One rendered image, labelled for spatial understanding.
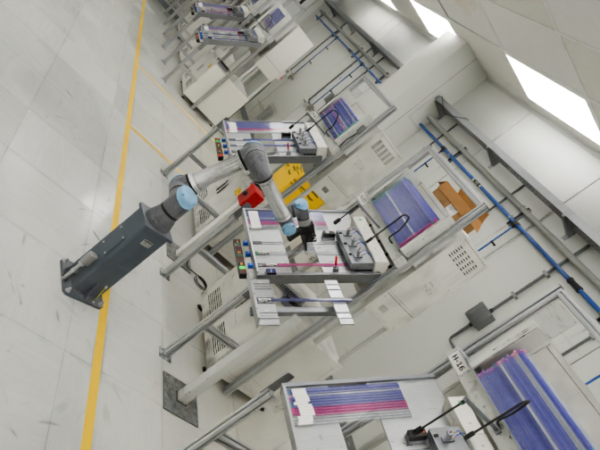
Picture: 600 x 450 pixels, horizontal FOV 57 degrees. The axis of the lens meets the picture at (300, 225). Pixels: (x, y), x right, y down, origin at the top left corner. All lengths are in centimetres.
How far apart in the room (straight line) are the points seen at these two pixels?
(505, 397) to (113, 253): 189
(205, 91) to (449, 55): 307
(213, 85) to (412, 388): 556
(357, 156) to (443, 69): 225
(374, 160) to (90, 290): 247
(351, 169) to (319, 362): 166
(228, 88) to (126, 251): 486
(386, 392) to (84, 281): 156
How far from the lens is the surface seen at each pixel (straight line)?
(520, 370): 249
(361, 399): 249
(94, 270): 296
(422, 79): 636
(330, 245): 337
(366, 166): 453
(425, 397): 261
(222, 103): 756
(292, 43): 744
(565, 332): 432
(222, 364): 302
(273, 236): 337
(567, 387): 262
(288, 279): 307
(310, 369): 360
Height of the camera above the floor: 167
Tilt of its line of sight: 12 degrees down
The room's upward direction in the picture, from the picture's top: 52 degrees clockwise
